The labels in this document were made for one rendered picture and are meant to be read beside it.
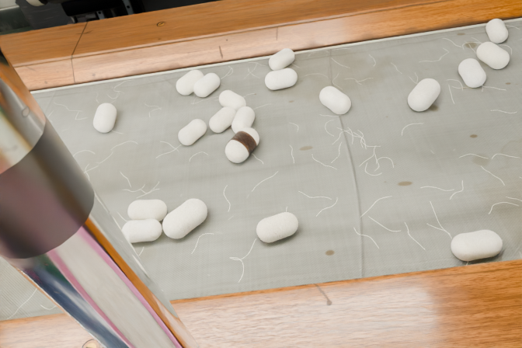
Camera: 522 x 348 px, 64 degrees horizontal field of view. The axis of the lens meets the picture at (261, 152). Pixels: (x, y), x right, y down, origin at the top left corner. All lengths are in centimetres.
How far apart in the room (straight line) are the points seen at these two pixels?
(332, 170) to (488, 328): 17
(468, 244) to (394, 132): 13
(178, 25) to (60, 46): 15
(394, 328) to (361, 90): 25
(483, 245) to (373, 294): 9
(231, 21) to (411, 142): 27
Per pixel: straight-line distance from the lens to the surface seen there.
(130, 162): 42
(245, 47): 51
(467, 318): 28
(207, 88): 46
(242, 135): 38
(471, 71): 45
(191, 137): 40
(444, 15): 55
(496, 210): 36
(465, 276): 30
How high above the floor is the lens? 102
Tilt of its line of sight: 45 degrees down
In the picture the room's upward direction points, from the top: 11 degrees counter-clockwise
